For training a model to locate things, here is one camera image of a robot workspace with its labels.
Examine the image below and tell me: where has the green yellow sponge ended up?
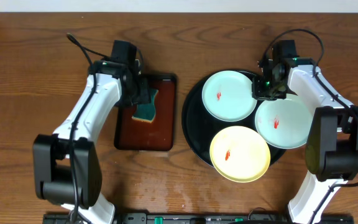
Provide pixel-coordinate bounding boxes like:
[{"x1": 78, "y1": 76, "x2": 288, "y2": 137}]
[{"x1": 132, "y1": 89, "x2": 158, "y2": 123}]

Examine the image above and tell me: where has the pale green plate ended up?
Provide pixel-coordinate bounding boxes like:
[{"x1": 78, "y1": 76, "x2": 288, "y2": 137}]
[
  {"x1": 255, "y1": 94, "x2": 313, "y2": 149},
  {"x1": 201, "y1": 70, "x2": 257, "y2": 122}
]

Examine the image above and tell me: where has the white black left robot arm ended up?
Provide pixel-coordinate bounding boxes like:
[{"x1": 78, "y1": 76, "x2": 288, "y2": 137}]
[{"x1": 32, "y1": 59, "x2": 150, "y2": 223}]

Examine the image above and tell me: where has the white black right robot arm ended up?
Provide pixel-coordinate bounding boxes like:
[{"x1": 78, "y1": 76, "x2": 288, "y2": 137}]
[{"x1": 252, "y1": 56, "x2": 358, "y2": 223}]

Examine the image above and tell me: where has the rectangular red-brown tray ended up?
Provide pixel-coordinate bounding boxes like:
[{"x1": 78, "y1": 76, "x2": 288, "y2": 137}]
[{"x1": 114, "y1": 73, "x2": 177, "y2": 151}]

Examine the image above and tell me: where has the yellow plate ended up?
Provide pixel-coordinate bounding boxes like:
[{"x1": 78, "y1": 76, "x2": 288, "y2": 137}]
[{"x1": 209, "y1": 126, "x2": 270, "y2": 183}]

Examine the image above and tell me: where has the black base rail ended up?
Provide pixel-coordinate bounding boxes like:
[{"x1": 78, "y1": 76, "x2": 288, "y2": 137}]
[{"x1": 42, "y1": 213, "x2": 355, "y2": 224}]

